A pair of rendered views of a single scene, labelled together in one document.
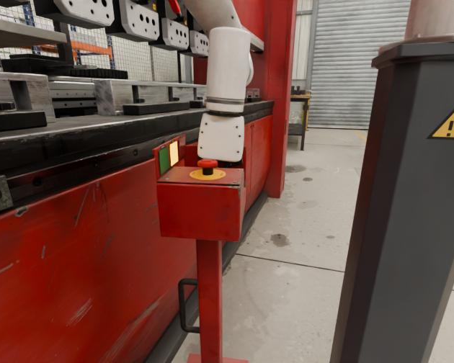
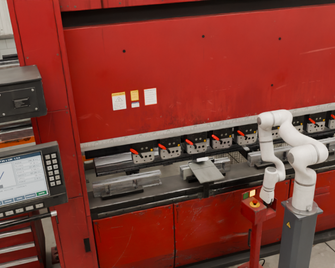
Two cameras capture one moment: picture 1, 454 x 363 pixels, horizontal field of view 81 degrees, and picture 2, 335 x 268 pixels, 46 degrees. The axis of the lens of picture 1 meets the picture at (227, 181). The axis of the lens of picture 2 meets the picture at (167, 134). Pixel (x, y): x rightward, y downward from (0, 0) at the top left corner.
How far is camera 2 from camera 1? 2.56 m
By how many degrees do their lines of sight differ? 50
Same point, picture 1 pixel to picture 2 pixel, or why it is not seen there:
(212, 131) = (262, 192)
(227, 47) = (266, 175)
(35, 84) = (226, 163)
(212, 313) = (253, 243)
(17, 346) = (207, 220)
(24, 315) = (209, 215)
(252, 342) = not seen: outside the picture
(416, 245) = (285, 249)
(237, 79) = (268, 183)
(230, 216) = (253, 218)
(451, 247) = (290, 253)
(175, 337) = not seen: hidden behind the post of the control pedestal
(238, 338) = not seen: outside the picture
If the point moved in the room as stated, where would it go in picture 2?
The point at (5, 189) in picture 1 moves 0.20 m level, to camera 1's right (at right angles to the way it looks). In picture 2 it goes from (212, 192) to (232, 204)
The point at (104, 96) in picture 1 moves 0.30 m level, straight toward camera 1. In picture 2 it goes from (249, 159) to (235, 178)
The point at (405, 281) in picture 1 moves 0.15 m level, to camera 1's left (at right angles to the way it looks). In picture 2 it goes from (283, 257) to (266, 245)
